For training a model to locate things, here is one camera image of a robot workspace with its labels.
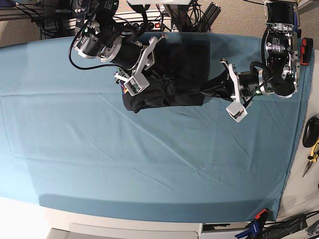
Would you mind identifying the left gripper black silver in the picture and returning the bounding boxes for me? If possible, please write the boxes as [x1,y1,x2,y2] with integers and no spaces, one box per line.
[200,58,264,108]

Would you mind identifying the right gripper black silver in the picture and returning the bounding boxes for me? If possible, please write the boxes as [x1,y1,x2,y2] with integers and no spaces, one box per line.
[101,34,168,84]

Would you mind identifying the black T-shirt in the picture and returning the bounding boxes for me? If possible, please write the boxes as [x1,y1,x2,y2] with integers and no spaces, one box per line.
[122,40,221,113]

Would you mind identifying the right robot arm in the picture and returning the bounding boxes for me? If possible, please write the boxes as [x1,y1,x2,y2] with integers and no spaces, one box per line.
[69,0,172,94]

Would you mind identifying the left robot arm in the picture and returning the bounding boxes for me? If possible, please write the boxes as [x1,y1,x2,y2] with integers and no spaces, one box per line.
[201,0,300,107]

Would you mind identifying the black aluminium extrusion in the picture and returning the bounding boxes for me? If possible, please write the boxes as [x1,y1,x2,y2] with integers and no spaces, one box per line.
[197,2,221,32]

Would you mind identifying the orange black clamp top right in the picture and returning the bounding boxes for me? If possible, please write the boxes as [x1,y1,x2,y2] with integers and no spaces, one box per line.
[301,37,314,65]

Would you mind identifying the black computer mouse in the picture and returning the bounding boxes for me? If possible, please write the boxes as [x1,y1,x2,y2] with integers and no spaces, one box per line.
[303,117,319,148]

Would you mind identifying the blue table cloth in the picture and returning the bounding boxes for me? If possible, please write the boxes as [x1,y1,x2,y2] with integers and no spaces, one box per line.
[0,37,314,223]

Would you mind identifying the orange blue clamp bottom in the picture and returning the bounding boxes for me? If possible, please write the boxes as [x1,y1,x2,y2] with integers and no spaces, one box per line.
[235,208,269,239]

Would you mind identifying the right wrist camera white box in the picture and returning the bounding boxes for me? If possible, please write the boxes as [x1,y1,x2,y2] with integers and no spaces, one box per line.
[124,73,150,97]

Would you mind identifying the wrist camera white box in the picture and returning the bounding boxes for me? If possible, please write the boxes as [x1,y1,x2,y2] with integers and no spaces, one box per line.
[124,73,150,97]
[226,101,248,122]

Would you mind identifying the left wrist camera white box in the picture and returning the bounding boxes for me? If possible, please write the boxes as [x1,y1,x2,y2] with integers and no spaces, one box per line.
[226,101,248,122]

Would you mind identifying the black power strip red switch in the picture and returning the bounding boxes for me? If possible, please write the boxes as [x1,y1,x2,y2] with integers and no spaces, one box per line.
[147,22,161,32]

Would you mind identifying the yellow handled pliers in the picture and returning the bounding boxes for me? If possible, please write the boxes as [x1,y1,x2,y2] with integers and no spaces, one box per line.
[302,139,319,177]

